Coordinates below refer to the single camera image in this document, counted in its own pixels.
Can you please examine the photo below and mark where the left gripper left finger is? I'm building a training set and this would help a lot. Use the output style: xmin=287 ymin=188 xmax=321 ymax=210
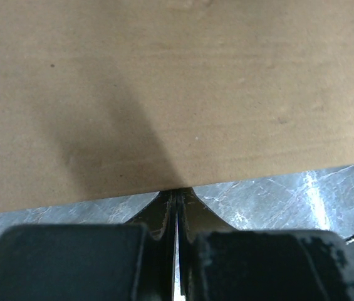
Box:
xmin=0 ymin=191 xmax=177 ymax=300

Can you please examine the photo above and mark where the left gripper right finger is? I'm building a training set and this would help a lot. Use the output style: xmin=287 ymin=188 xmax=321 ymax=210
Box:
xmin=176 ymin=188 xmax=354 ymax=300

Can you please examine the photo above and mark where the brown cardboard box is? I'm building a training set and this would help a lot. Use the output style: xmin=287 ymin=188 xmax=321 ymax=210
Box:
xmin=0 ymin=1 xmax=354 ymax=212

